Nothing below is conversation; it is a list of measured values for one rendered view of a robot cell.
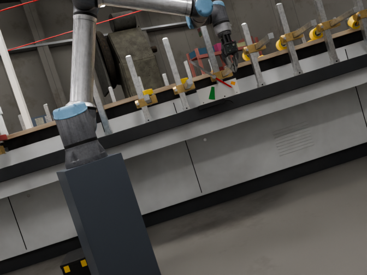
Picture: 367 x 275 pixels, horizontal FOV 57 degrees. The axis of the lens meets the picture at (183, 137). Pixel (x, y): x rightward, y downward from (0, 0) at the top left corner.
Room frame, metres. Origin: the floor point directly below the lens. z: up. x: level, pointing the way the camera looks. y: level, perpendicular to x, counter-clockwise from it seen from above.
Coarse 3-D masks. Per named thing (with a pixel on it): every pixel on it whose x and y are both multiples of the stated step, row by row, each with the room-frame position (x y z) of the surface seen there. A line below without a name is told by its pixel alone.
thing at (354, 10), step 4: (352, 8) 1.88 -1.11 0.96; (356, 8) 1.87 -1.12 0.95; (348, 12) 1.92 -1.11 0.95; (352, 12) 1.89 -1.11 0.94; (356, 12) 1.87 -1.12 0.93; (340, 16) 2.01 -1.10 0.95; (344, 16) 1.97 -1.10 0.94; (348, 16) 1.95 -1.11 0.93; (332, 20) 2.10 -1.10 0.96; (336, 20) 2.06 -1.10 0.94; (340, 20) 2.02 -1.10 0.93; (332, 24) 2.12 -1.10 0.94; (336, 24) 2.11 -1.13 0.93; (316, 32) 2.33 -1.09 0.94; (320, 32) 2.28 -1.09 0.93
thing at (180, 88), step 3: (183, 84) 2.10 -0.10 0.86; (174, 87) 2.10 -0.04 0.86; (177, 87) 2.10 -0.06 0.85; (180, 87) 2.10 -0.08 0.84; (183, 87) 2.10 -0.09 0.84; (192, 87) 2.10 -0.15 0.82; (195, 87) 2.10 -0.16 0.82; (174, 90) 2.10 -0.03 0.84; (177, 90) 2.10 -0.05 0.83; (180, 90) 2.10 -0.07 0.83; (183, 90) 2.10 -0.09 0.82; (186, 90) 2.10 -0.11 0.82; (189, 90) 2.11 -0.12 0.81; (174, 93) 2.11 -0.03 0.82; (177, 93) 2.11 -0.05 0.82
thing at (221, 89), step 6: (216, 84) 2.11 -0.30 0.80; (222, 84) 2.11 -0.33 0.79; (228, 84) 2.11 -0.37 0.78; (198, 90) 2.10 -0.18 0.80; (204, 90) 2.10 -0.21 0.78; (210, 90) 2.11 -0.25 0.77; (216, 90) 2.11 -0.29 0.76; (222, 90) 2.11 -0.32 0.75; (228, 90) 2.11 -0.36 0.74; (234, 90) 2.11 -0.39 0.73; (198, 96) 2.10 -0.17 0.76; (204, 96) 2.10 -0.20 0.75; (216, 96) 2.11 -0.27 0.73; (222, 96) 2.11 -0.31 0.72; (228, 96) 2.11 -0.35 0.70; (204, 102) 2.10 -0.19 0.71
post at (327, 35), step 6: (318, 0) 2.14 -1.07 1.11; (318, 6) 2.14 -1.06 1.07; (318, 12) 2.15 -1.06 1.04; (324, 12) 2.14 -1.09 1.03; (318, 18) 2.17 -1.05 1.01; (324, 18) 2.14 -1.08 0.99; (324, 36) 2.16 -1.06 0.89; (330, 36) 2.14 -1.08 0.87; (330, 42) 2.14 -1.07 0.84; (330, 48) 2.14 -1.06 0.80; (330, 54) 2.15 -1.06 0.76; (336, 54) 2.14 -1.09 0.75; (330, 60) 2.17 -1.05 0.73
